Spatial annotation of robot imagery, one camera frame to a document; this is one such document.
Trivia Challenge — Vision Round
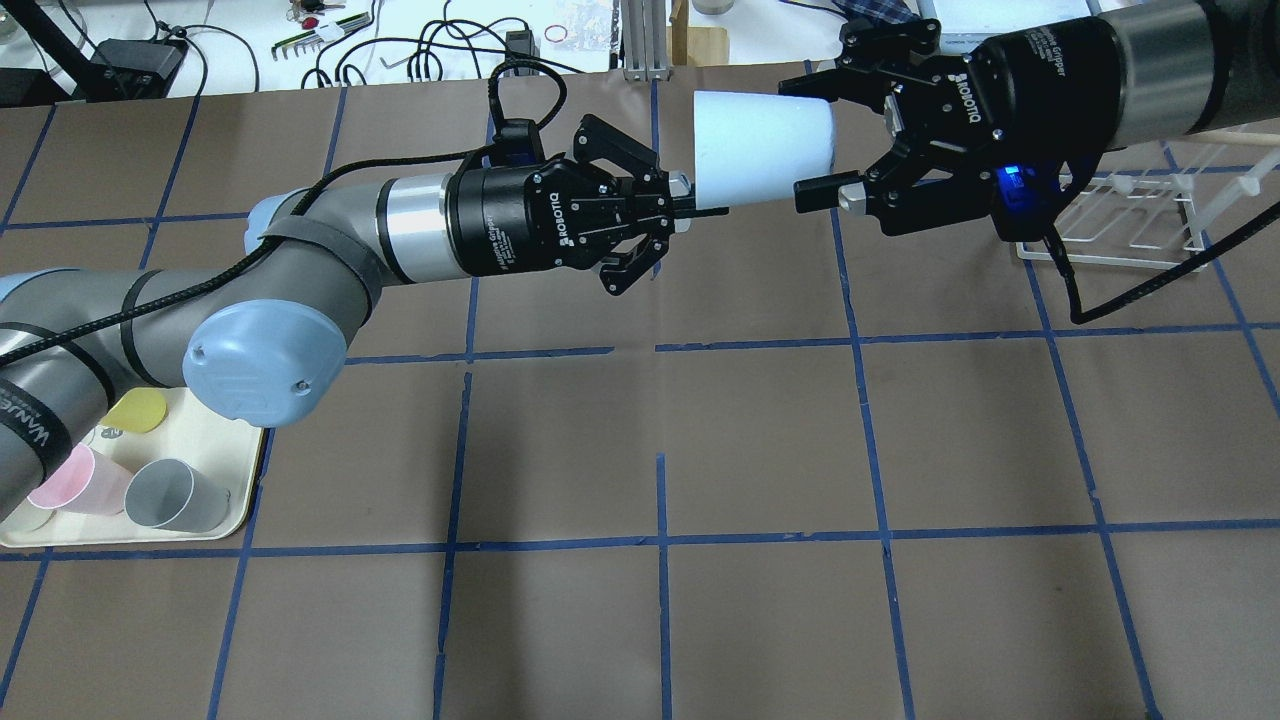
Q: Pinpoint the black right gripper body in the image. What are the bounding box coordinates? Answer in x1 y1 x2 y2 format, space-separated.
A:
835 18 1124 240

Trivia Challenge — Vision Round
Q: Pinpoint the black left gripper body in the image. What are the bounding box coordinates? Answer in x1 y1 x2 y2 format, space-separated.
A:
445 114 676 296

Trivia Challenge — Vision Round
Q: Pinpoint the light blue plastic cup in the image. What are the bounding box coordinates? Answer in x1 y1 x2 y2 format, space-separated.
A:
692 90 836 210

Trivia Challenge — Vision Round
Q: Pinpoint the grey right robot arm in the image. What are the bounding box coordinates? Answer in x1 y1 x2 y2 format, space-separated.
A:
780 1 1279 242

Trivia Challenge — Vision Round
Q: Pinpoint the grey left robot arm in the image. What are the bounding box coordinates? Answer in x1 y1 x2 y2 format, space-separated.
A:
1 115 704 515

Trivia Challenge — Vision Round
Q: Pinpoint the yellow plastic cup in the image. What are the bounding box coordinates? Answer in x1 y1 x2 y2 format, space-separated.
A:
100 387 169 434

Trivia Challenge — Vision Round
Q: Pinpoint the grey plastic cup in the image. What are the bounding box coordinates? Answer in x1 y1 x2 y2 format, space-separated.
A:
124 457 230 533

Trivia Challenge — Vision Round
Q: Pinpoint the pink plastic cup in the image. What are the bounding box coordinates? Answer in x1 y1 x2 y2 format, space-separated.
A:
27 445 134 516

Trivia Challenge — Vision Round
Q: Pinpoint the plaid folded umbrella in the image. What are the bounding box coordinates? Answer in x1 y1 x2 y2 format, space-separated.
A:
835 0 922 26

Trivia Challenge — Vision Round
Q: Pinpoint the wooden mug tree stand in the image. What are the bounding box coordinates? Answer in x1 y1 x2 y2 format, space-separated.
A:
668 1 735 67

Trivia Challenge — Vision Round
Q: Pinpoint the hex key set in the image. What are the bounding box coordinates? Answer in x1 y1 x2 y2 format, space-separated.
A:
269 12 375 61

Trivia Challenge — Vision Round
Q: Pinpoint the cream plastic tray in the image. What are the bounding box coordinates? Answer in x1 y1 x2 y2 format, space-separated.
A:
1 389 266 550

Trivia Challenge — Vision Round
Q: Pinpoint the black power adapter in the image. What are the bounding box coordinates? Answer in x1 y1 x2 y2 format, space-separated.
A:
90 38 188 100

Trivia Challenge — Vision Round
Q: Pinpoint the white wire cup rack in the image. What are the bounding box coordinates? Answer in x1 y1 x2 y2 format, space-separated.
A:
1056 126 1279 270

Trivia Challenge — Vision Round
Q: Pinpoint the aluminium frame post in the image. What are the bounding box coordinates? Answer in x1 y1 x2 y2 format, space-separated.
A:
618 0 671 82

